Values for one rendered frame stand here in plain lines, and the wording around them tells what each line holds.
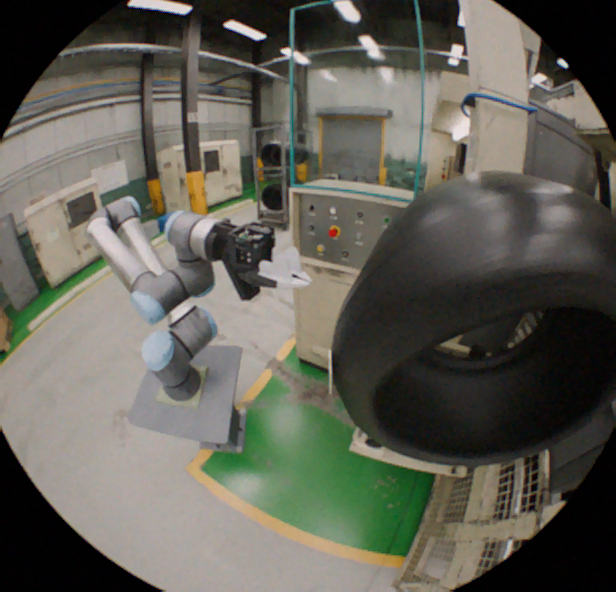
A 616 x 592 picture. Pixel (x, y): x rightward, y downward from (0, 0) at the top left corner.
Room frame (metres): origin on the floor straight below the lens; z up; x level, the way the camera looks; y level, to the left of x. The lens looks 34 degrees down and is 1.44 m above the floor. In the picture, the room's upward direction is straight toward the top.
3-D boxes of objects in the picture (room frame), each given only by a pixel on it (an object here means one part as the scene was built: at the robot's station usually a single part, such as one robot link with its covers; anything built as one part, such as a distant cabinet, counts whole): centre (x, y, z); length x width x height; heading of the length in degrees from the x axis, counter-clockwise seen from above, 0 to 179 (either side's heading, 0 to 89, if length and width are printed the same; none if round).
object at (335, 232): (1.07, -0.24, 0.63); 0.56 x 0.41 x 1.27; 63
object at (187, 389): (0.42, 0.56, 0.67); 0.19 x 0.19 x 0.10
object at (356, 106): (0.92, -0.17, 1.74); 0.55 x 0.02 x 0.95; 63
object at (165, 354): (0.42, 0.55, 0.80); 0.17 x 0.15 x 0.18; 152
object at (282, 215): (4.48, 0.43, 0.96); 1.36 x 0.71 x 1.92; 153
